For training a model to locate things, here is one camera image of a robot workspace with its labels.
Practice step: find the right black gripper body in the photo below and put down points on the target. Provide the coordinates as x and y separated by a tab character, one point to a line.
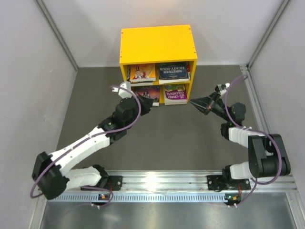
218	107

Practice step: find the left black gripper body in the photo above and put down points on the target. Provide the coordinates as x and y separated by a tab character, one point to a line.
132	120

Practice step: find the blue Jane Eyre book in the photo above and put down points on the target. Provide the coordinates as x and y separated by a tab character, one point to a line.
152	92

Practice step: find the purple 117-Storey Treehouse book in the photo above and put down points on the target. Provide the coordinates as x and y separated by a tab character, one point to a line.
174	94

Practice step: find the Roald Dahl Charlie book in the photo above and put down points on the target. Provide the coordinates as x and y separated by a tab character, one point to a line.
142	73

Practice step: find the dark blue Nineteen Eighty-Four book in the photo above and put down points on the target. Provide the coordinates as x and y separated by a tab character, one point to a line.
172	71

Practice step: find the red 13-Storey Treehouse book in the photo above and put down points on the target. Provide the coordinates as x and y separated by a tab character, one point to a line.
188	70

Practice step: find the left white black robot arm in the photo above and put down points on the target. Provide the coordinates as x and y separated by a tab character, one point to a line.
54	173

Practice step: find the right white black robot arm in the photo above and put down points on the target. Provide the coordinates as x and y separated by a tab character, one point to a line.
267	156

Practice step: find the black treehouse book in shelf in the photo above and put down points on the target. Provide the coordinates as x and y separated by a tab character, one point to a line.
135	84

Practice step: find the yellow wooden shelf cabinet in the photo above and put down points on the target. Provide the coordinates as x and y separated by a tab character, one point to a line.
158	44

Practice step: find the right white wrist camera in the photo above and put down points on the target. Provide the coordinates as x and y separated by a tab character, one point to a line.
221	89

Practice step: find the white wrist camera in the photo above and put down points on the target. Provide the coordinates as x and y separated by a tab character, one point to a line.
221	89
123	90

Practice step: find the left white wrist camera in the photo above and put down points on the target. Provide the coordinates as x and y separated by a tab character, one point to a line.
123	90

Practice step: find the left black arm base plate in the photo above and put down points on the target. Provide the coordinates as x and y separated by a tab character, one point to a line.
113	183

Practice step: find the aluminium mounting rail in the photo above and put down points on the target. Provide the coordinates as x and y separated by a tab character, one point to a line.
186	181

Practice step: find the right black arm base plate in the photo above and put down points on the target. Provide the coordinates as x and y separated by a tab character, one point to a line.
218	183

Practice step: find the slotted cable duct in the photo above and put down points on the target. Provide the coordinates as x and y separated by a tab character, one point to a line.
146	197

